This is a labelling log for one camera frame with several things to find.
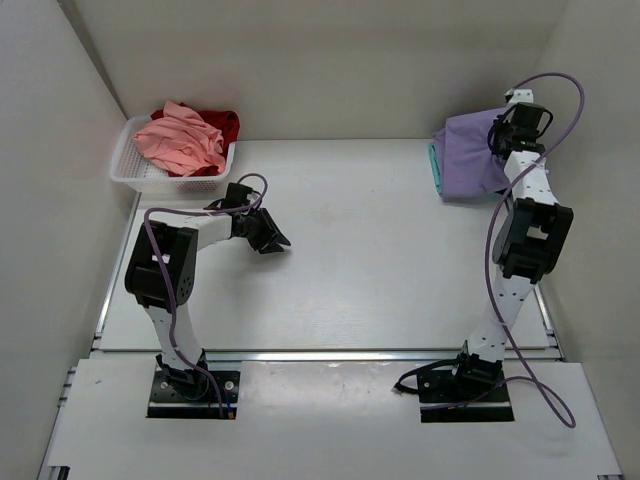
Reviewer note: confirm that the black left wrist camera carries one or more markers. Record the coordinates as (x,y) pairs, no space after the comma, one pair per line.
(237,195)

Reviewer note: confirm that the pink t shirt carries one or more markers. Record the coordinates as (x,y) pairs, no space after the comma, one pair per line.
(180,141)

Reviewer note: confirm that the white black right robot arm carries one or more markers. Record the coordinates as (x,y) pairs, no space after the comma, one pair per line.
(524,250)

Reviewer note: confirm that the dark red t shirt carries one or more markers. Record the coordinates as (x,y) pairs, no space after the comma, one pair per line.
(228,122)

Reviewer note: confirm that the purple t shirt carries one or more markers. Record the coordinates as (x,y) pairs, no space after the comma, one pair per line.
(469,169)

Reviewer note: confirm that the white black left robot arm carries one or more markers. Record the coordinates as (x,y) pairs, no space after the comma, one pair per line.
(161,277)

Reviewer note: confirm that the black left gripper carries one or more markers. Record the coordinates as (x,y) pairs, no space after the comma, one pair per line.
(269,228)

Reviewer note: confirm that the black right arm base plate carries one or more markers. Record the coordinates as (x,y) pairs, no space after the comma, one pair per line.
(445,400)

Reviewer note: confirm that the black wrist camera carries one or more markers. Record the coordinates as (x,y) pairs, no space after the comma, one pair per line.
(237,195)
(531,119)

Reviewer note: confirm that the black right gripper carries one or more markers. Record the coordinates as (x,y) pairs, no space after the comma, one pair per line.
(500,123)

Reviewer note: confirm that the aluminium table edge rail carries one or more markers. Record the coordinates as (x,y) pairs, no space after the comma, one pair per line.
(549,354)

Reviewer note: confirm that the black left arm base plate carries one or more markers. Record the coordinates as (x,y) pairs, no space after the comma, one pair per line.
(188,394)

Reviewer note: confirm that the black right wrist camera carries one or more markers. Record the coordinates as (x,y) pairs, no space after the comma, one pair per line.
(531,119)

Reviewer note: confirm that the folded teal t shirt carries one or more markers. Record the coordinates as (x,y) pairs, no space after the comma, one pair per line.
(435,151)

